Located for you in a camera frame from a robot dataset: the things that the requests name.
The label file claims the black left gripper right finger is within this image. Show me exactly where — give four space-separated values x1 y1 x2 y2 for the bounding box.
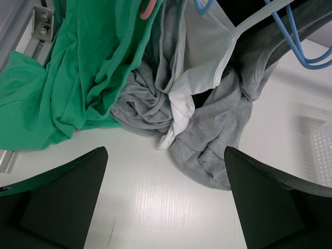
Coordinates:
224 146 331 248

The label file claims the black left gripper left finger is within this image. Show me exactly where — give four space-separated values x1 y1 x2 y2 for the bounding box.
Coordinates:
1 147 108 248

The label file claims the light grey tank top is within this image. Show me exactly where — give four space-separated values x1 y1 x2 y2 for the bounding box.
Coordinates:
170 10 332 191

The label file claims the blue hanger of grey top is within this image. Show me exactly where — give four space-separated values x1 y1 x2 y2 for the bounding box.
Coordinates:
262 1 331 70

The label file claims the white tank top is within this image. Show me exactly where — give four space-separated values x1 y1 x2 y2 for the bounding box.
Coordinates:
158 1 290 149

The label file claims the blue hanger of white top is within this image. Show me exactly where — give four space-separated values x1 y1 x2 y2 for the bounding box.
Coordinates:
194 0 216 15

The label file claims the grey tank top on hanger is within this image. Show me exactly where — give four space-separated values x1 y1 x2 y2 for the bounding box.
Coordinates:
110 1 187 136

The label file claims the green tank top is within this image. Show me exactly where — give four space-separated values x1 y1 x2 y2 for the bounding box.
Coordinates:
1 1 162 150

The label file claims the white plastic basket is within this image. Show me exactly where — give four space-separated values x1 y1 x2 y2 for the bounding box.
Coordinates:
294 104 331 188

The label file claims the aluminium corner bracket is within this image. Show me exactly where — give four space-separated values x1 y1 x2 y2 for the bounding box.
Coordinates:
32 4 54 42

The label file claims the aluminium frame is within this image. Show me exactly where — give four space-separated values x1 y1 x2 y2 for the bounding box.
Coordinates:
1 1 63 173

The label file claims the pink wire hanger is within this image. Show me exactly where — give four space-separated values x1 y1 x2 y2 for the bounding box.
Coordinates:
140 0 157 20

